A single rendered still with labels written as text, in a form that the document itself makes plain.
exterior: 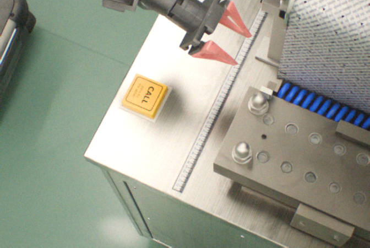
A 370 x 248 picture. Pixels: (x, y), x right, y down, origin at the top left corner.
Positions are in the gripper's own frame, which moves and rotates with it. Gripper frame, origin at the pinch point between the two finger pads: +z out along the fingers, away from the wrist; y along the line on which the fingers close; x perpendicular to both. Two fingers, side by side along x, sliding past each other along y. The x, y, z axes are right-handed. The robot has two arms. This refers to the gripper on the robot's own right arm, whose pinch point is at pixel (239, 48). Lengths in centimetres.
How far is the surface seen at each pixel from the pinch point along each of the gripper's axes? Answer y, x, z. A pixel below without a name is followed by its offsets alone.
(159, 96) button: 9.4, -19.9, -3.5
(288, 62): -0.1, 6.2, 6.9
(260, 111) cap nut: 8.0, 0.4, 8.7
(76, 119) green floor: 1, -122, 2
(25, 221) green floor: 39, -121, 4
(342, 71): -0.3, 14.6, 12.7
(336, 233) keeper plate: 21.5, 6.8, 28.4
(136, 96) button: 11.5, -21.8, -7.1
